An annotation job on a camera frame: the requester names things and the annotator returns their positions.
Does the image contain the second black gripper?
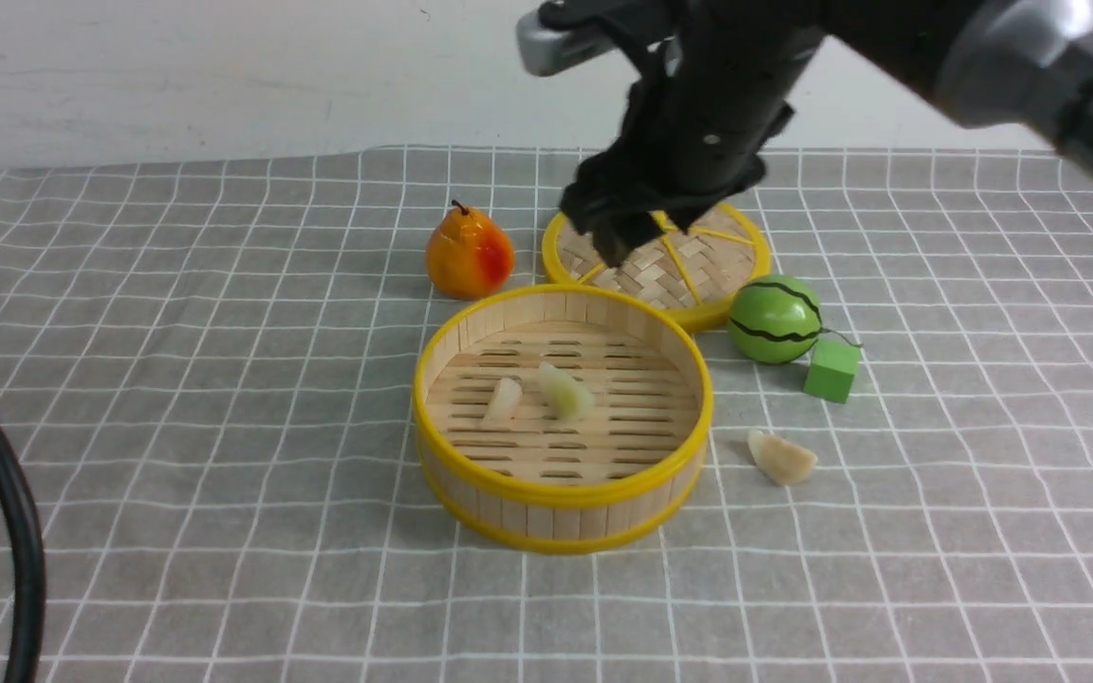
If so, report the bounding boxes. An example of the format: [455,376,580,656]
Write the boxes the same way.
[560,28,824,268]

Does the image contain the yellowish dumpling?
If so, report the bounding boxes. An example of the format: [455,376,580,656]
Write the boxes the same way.
[534,361,596,422]

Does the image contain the white dumpling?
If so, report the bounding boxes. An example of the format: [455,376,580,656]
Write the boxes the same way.
[747,431,816,486]
[481,377,522,428]

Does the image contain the second grey robot arm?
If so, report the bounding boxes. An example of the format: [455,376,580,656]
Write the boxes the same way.
[516,1,1093,268]

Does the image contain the woven bamboo steamer lid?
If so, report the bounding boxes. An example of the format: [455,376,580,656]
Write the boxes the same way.
[541,202,772,333]

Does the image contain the bamboo steamer tray yellow rim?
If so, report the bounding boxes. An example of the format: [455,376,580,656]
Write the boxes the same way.
[412,285,714,554]

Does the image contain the green toy watermelon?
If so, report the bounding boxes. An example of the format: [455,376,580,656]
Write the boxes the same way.
[726,275,824,366]

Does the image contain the orange toy pear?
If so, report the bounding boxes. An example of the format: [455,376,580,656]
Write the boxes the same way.
[425,199,516,301]

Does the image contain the green wooden cube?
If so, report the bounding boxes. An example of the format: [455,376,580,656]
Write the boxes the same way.
[803,339,862,405]

